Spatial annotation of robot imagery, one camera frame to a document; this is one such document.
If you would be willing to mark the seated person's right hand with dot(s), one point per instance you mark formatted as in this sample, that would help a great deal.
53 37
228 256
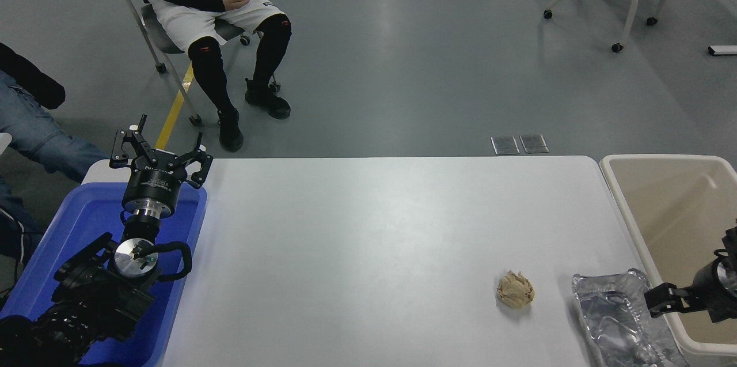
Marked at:
236 2

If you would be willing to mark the white frame chair grey seat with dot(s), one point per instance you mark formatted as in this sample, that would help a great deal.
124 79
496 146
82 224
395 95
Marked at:
154 33

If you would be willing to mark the person seated on chair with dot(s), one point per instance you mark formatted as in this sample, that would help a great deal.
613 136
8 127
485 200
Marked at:
190 21

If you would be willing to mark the white rounded object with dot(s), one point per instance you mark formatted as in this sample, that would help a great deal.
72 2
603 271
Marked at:
4 142

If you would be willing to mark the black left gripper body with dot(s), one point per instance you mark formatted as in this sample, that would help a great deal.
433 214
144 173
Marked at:
152 185

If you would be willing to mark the metal floor plate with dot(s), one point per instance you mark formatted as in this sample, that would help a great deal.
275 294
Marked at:
534 143
505 145

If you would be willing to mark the crumpled tan paper ball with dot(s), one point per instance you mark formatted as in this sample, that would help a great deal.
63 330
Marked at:
515 290

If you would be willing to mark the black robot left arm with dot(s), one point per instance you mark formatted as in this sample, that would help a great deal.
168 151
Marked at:
98 298

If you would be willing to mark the blue plastic tray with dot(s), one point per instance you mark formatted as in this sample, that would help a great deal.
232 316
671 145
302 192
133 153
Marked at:
86 211

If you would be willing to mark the white floor bar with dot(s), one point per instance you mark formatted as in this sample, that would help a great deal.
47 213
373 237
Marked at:
724 50

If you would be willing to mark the silver foil tray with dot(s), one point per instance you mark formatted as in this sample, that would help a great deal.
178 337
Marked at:
613 315

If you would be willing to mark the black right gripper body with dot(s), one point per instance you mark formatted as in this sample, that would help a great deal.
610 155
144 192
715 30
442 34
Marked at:
705 292

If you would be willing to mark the large pale bin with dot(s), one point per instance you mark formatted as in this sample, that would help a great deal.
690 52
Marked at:
679 211

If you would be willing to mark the person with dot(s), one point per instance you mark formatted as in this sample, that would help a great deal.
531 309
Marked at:
34 136

